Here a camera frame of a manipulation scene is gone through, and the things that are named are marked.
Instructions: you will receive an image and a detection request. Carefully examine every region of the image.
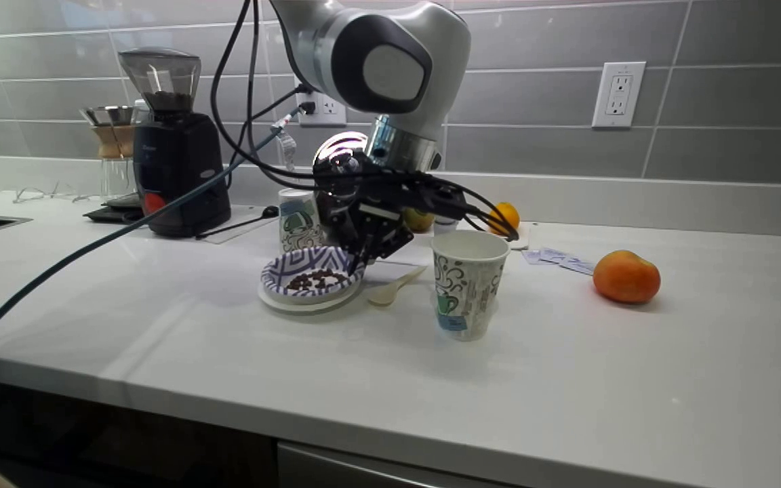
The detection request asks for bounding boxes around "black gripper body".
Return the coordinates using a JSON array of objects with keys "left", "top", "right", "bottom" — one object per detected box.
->
[{"left": 313, "top": 130, "right": 468, "bottom": 267}]

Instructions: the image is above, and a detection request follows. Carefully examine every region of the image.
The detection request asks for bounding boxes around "blue patterned plate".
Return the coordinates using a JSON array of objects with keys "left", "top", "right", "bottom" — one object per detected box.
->
[{"left": 260, "top": 248, "right": 365, "bottom": 304}]

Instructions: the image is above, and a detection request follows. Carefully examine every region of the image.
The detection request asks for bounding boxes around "coffee beans pile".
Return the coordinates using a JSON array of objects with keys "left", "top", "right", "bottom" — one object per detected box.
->
[{"left": 285, "top": 272, "right": 339, "bottom": 297}]

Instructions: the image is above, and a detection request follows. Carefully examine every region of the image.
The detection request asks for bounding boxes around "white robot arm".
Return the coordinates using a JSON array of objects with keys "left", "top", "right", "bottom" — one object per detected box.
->
[{"left": 270, "top": 0, "right": 473, "bottom": 267}]

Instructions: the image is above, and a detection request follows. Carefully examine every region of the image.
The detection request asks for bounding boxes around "white plain plate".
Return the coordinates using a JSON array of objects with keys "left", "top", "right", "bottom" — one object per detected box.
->
[{"left": 258, "top": 276, "right": 361, "bottom": 316}]

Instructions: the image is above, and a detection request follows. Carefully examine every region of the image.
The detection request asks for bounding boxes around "glass pour-over carafe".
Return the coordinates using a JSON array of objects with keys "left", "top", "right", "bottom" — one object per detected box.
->
[{"left": 85, "top": 104, "right": 137, "bottom": 201}]

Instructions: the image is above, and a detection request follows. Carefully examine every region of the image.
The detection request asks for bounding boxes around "green pear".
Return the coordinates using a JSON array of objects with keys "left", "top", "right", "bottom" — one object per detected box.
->
[{"left": 405, "top": 209, "right": 434, "bottom": 233}]

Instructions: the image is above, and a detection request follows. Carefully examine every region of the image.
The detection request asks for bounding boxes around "small patterned white cup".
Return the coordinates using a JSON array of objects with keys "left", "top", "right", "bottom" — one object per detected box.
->
[{"left": 281, "top": 191, "right": 321, "bottom": 252}]

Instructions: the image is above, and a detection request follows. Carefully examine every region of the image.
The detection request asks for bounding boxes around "wooden spoon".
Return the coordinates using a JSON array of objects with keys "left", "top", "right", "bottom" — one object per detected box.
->
[{"left": 367, "top": 267, "right": 427, "bottom": 306}]

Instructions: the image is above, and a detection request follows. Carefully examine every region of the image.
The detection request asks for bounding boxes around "patterned paper cup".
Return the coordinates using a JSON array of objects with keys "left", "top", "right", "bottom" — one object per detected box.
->
[{"left": 434, "top": 230, "right": 511, "bottom": 343}]

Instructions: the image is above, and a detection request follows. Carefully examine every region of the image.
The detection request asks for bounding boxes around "small orange fruit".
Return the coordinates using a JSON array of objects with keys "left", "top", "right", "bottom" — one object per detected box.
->
[{"left": 488, "top": 201, "right": 522, "bottom": 236}]

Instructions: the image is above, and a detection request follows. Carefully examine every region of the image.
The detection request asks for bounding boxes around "black coffee grinder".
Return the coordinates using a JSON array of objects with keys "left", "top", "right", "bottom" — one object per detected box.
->
[{"left": 119, "top": 49, "right": 230, "bottom": 238}]

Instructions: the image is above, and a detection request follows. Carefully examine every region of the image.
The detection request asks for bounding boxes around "large orange fruit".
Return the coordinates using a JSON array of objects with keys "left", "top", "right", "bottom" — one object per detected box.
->
[{"left": 591, "top": 249, "right": 663, "bottom": 306}]

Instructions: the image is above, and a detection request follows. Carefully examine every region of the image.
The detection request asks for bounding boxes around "white wall outlet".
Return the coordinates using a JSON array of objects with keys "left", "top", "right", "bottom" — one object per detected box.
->
[
  {"left": 302, "top": 93, "right": 348, "bottom": 127},
  {"left": 591, "top": 60, "right": 647, "bottom": 130}
]

